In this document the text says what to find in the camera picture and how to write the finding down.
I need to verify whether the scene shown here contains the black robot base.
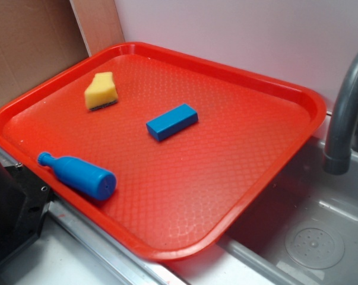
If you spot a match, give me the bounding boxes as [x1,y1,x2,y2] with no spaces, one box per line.
[0,162,50,266]

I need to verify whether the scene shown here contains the blue rectangular block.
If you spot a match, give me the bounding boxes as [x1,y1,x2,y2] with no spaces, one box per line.
[146,104,199,141]

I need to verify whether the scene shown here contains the red plastic tray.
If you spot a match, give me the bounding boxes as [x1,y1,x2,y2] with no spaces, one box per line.
[0,43,326,261]

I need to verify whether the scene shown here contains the yellow sponge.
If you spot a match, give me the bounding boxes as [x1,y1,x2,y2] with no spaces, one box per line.
[84,72,118,110]

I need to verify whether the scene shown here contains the blue toy bottle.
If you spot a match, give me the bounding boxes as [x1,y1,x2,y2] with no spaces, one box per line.
[37,152,117,201]

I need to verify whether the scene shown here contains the grey plastic sink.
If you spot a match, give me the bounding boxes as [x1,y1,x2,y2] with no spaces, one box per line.
[167,127,358,284]

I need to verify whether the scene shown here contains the grey toy faucet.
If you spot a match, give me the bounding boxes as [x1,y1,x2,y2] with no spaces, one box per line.
[322,53,358,175]

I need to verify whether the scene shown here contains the brown cardboard panel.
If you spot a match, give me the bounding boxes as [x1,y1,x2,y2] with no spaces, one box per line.
[0,1,124,107]

